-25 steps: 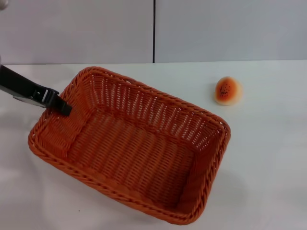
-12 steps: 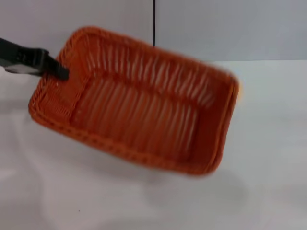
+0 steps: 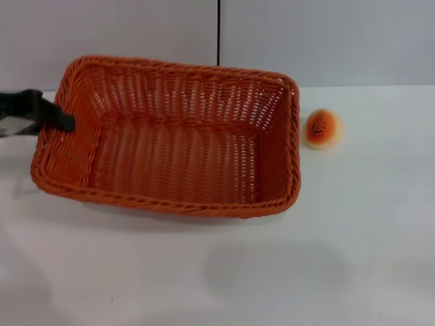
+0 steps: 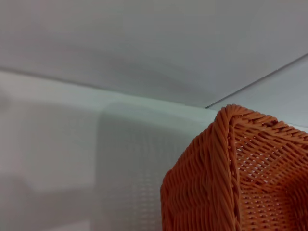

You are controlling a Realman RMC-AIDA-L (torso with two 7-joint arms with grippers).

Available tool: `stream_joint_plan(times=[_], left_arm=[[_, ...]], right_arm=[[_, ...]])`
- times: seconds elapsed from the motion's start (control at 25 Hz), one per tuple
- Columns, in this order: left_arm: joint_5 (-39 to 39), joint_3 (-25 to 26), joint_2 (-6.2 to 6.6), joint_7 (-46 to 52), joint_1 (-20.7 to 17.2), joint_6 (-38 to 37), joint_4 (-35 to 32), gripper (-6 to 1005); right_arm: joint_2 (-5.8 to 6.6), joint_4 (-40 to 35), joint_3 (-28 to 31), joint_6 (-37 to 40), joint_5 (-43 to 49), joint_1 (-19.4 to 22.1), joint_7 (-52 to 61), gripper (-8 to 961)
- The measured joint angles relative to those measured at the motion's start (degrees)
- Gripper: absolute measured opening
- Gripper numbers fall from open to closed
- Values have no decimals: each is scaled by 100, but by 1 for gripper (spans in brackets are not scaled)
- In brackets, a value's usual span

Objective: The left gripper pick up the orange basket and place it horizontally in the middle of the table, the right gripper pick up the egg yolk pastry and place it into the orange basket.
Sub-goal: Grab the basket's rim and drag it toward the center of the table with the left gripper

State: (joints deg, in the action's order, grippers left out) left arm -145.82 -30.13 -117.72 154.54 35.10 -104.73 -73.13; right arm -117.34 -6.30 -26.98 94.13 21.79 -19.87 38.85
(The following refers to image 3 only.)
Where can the round orange toy bun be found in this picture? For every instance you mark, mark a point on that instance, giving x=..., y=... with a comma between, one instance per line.
x=322, y=128

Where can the orange woven rectangular basket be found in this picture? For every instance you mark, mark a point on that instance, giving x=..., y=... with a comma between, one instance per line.
x=176, y=153

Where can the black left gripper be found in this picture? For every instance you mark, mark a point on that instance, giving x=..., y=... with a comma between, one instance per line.
x=17, y=103

